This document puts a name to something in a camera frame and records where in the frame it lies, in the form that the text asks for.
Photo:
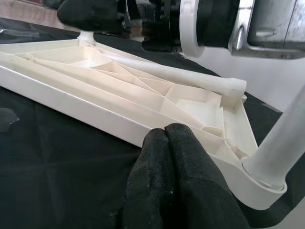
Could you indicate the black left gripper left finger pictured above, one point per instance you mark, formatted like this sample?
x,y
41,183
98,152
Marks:
x,y
150,186

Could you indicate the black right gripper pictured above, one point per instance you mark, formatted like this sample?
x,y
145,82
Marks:
x,y
155,26

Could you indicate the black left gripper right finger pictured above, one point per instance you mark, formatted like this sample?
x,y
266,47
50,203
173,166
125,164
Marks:
x,y
205,190

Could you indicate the white plastic children table top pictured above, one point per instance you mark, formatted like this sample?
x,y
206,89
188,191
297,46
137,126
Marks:
x,y
71,78

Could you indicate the pink cloth covered table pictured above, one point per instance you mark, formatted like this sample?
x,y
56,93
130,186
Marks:
x,y
28,14

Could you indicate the clear plastic bag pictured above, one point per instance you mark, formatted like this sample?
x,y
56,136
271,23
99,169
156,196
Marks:
x,y
16,32

